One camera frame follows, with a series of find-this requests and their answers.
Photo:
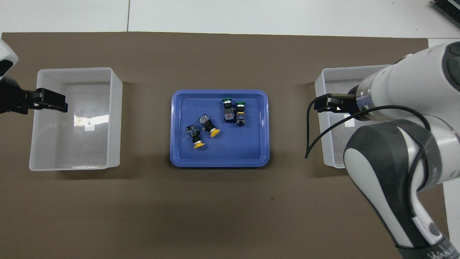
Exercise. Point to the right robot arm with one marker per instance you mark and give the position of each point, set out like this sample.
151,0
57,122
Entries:
402,86

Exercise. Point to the yellow push button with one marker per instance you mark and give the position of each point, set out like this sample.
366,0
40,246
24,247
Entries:
194,136
208,126

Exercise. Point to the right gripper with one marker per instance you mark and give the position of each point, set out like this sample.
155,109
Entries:
353,104

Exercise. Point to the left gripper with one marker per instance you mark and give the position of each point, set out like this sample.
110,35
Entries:
9,97

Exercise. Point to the green push button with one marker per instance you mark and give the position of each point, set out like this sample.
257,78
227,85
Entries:
228,109
240,114

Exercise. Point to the translucent white plastic box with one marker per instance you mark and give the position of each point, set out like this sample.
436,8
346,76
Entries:
46,118
329,136

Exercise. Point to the dark grey ribbed object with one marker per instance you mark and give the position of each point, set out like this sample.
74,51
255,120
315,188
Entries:
449,9

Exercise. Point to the blue plastic tray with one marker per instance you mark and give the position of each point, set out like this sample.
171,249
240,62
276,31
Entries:
222,151

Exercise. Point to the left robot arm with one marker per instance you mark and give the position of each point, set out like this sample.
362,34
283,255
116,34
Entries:
6,54

